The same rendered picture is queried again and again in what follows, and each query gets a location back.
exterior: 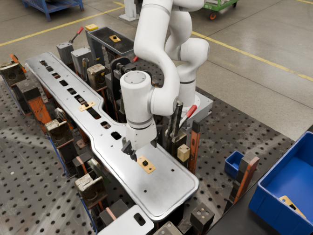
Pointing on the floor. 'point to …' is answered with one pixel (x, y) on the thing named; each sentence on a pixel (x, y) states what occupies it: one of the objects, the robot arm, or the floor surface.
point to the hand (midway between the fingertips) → (144, 150)
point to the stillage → (52, 5)
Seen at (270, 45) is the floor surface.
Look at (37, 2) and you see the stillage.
